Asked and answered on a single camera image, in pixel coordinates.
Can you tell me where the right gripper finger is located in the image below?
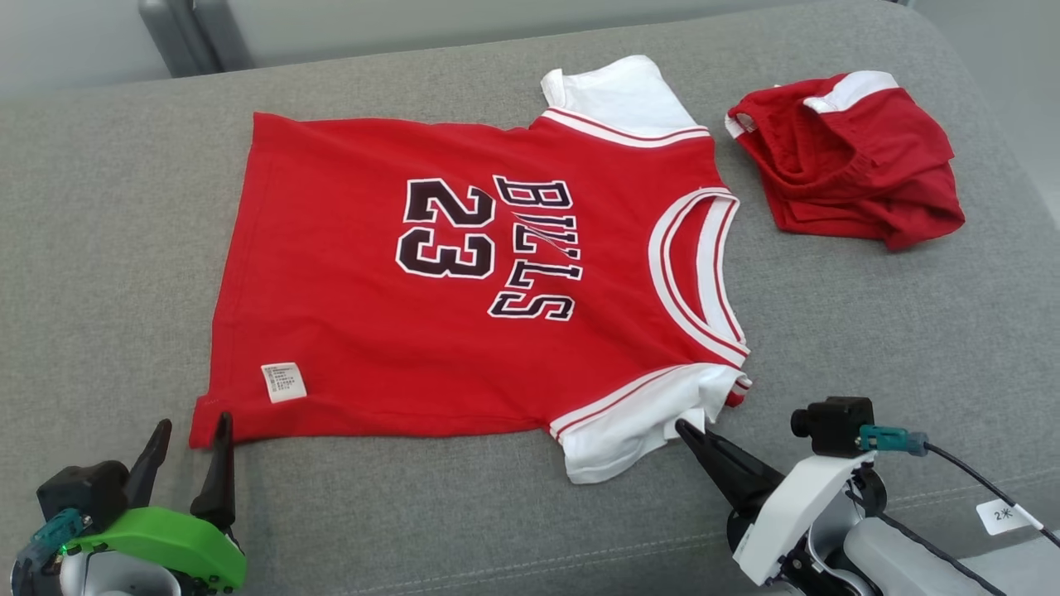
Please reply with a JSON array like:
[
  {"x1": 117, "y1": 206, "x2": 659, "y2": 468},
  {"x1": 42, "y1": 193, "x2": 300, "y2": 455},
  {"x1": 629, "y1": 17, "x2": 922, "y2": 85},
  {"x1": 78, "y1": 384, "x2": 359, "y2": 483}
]
[
  {"x1": 674, "y1": 419, "x2": 761, "y2": 517},
  {"x1": 679, "y1": 419, "x2": 786, "y2": 497}
]

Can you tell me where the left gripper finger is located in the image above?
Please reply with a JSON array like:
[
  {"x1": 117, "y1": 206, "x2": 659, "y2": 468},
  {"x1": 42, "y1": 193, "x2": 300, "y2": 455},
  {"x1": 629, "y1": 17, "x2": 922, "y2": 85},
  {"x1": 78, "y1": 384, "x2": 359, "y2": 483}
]
[
  {"x1": 190, "y1": 411, "x2": 239, "y2": 531},
  {"x1": 124, "y1": 418, "x2": 174, "y2": 508}
]

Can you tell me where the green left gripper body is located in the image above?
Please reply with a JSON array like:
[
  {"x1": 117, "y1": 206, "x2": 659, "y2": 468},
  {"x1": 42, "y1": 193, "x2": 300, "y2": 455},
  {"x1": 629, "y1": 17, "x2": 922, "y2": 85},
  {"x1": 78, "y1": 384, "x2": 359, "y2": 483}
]
[{"x1": 65, "y1": 505, "x2": 248, "y2": 594}]

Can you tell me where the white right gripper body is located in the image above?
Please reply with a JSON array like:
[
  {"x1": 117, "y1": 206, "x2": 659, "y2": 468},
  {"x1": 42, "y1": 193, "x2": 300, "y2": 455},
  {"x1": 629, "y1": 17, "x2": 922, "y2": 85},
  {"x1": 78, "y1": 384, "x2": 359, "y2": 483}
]
[{"x1": 732, "y1": 450, "x2": 877, "y2": 588}]

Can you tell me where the red Bulls 23 jersey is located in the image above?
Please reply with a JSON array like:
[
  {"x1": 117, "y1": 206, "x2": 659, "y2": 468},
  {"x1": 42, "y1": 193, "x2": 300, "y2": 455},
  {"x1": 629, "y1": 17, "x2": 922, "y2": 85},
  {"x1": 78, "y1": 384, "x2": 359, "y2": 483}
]
[{"x1": 189, "y1": 55, "x2": 753, "y2": 486}]

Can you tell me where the red shorts white stripe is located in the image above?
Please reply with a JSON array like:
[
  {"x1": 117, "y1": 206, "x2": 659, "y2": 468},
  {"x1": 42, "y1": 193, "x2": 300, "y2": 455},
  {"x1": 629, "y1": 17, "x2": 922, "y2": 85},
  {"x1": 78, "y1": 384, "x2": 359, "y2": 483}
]
[{"x1": 725, "y1": 70, "x2": 967, "y2": 252}]

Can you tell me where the grey fabric sofa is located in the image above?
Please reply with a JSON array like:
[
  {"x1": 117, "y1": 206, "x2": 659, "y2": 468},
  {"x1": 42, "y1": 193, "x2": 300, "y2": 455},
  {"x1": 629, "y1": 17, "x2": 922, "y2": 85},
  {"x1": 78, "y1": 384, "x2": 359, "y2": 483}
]
[{"x1": 0, "y1": 0, "x2": 1060, "y2": 596}]

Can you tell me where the left camera cable teal plug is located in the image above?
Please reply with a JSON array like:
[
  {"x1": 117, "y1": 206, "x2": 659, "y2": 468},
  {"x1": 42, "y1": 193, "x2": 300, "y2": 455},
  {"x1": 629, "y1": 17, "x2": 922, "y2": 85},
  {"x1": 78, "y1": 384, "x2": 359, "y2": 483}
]
[{"x1": 11, "y1": 508, "x2": 88, "y2": 574}]

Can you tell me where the camera cable teal plug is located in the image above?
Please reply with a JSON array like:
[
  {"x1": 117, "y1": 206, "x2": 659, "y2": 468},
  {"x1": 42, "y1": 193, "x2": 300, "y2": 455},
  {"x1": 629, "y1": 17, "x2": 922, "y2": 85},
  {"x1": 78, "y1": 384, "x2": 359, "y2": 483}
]
[
  {"x1": 11, "y1": 508, "x2": 88, "y2": 574},
  {"x1": 859, "y1": 425, "x2": 1060, "y2": 549}
]

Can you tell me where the right camera cable teal plug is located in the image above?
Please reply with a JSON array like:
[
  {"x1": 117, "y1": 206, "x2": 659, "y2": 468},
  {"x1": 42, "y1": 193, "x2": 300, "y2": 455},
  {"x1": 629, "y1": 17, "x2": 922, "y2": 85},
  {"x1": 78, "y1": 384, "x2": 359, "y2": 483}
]
[{"x1": 859, "y1": 425, "x2": 1060, "y2": 549}]

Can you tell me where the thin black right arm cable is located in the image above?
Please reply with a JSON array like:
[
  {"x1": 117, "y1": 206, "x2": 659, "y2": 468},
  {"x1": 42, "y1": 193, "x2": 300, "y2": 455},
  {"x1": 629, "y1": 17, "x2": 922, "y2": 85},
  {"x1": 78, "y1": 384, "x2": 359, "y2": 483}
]
[{"x1": 853, "y1": 488, "x2": 1007, "y2": 596}]

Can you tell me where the white cable tag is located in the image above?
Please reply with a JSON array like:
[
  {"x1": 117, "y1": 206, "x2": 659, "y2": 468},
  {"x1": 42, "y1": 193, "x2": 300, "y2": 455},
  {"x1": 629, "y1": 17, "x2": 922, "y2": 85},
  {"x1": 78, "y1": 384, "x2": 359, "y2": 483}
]
[{"x1": 976, "y1": 498, "x2": 1041, "y2": 537}]

